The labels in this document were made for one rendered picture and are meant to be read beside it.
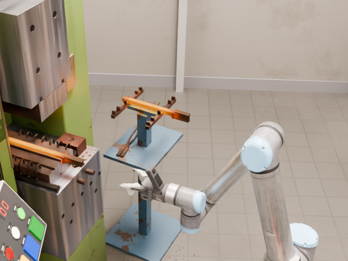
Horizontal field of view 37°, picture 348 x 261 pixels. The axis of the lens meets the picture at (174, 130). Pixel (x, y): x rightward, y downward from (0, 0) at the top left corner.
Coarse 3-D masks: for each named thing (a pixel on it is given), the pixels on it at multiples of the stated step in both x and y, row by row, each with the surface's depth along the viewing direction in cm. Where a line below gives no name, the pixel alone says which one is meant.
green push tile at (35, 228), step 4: (32, 216) 204; (32, 220) 202; (36, 220) 205; (32, 224) 201; (36, 224) 203; (40, 224) 206; (28, 228) 199; (32, 228) 200; (36, 228) 202; (40, 228) 205; (32, 232) 199; (36, 232) 201; (40, 232) 204; (36, 236) 200; (40, 236) 203; (40, 240) 202
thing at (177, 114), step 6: (126, 96) 286; (132, 102) 282; (138, 102) 281; (144, 102) 281; (150, 108) 279; (156, 108) 277; (162, 108) 277; (168, 114) 275; (174, 114) 273; (180, 114) 273; (186, 114) 271; (180, 120) 274; (186, 120) 273
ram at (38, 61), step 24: (0, 0) 196; (24, 0) 196; (48, 0) 200; (0, 24) 190; (24, 24) 190; (48, 24) 204; (0, 48) 196; (24, 48) 193; (48, 48) 208; (0, 72) 203; (24, 72) 198; (48, 72) 212; (24, 96) 205
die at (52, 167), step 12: (12, 132) 258; (12, 144) 248; (36, 144) 249; (48, 144) 250; (12, 156) 244; (24, 156) 243; (36, 156) 243; (48, 156) 242; (24, 168) 238; (48, 168) 238; (60, 168) 241; (48, 180) 236
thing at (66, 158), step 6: (12, 138) 251; (18, 144) 248; (24, 144) 247; (30, 144) 247; (36, 150) 245; (42, 150) 244; (48, 150) 244; (54, 156) 242; (60, 156) 241; (66, 156) 240; (72, 156) 240; (66, 162) 241; (72, 162) 240; (78, 162) 238
